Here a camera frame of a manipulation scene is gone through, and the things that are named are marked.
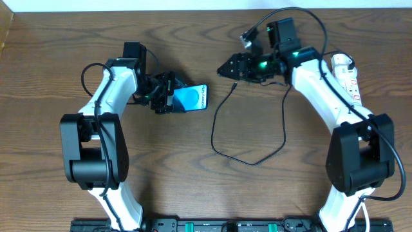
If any blue Galaxy smartphone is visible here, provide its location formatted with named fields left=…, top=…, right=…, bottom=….
left=173, top=84, right=209, bottom=112

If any black USB charging cable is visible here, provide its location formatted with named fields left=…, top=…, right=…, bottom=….
left=211, top=50, right=356, bottom=167

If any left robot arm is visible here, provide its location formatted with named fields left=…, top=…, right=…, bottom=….
left=60, top=42, right=187, bottom=231

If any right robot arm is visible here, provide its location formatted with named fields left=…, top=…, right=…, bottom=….
left=217, top=18, right=398, bottom=231

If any white USB charger plug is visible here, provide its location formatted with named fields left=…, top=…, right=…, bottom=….
left=332, top=63, right=358, bottom=80

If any white power strip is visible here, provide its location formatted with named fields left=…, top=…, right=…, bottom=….
left=331, top=53, right=362, bottom=106

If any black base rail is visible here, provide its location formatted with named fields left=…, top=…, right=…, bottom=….
left=69, top=217, right=394, bottom=232

